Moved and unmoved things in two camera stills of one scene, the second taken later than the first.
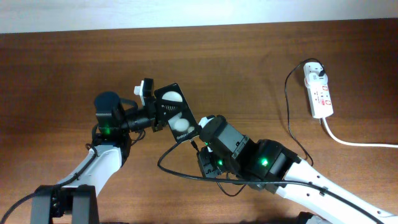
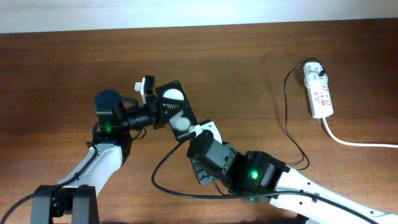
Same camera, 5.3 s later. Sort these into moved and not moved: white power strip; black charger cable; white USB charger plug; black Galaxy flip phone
Moved: black charger cable
Not moved: white USB charger plug; black Galaxy flip phone; white power strip
